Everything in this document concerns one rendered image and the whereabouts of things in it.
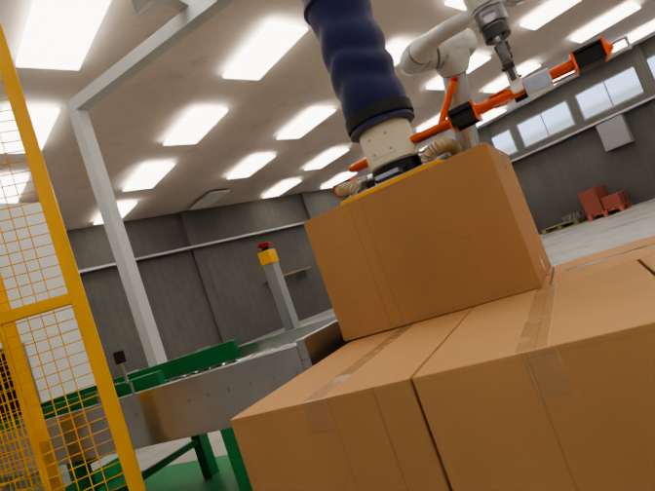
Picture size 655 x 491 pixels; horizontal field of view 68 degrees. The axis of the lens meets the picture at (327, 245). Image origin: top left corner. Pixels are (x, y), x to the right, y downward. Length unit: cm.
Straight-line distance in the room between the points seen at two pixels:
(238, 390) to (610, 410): 111
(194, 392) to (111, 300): 1092
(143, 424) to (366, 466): 117
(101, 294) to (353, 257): 1130
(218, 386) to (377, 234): 71
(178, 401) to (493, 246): 114
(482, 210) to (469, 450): 69
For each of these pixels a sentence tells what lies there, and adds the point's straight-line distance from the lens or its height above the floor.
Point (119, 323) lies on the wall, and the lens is 1254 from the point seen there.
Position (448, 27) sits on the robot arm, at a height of 143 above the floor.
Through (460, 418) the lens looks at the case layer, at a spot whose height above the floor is 47.
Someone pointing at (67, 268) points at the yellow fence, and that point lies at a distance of 193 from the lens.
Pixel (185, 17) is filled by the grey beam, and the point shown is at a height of 316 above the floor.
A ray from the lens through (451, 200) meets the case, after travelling 135.
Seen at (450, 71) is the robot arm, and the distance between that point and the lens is 215.
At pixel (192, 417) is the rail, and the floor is 47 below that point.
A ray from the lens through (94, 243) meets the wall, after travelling 1284.
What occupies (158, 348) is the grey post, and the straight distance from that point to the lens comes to 480.
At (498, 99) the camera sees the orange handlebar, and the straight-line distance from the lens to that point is 152.
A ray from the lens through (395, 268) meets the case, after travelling 142.
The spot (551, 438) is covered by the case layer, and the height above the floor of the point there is 41.
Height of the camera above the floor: 73
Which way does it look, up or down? 5 degrees up
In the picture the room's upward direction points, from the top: 20 degrees counter-clockwise
